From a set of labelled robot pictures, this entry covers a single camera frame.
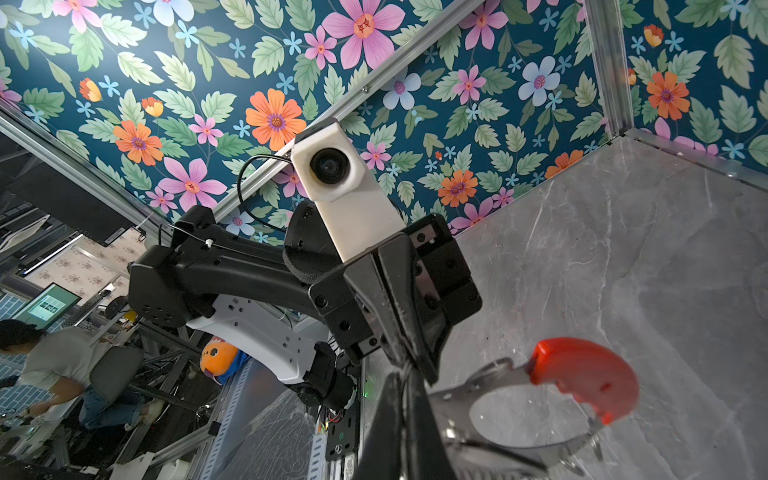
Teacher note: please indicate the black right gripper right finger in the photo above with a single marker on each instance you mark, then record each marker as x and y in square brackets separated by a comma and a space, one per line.
[424, 454]

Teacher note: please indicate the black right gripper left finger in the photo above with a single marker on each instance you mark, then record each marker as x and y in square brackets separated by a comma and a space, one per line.
[382, 456]

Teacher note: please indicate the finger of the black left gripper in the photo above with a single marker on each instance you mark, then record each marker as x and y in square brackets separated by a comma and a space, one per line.
[423, 322]
[371, 279]

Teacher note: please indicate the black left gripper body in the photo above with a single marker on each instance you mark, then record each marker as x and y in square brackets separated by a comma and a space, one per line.
[448, 269]

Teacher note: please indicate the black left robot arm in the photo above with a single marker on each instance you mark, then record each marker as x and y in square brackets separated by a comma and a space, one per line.
[295, 308]

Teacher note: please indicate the orange plush toy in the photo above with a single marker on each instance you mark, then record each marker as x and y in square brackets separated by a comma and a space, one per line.
[221, 360]

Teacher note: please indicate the seated person in background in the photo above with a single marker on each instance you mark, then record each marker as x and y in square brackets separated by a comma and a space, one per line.
[62, 363]

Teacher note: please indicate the computer monitor in background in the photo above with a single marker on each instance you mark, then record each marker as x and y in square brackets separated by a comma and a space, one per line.
[48, 307]

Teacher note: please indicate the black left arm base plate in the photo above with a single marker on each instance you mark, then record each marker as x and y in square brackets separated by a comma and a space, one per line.
[342, 433]

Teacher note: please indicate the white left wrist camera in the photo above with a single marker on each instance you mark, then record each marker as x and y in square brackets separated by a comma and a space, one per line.
[356, 212]

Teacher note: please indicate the aluminium corner post left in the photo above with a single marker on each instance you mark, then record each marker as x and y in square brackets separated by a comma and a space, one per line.
[603, 18]

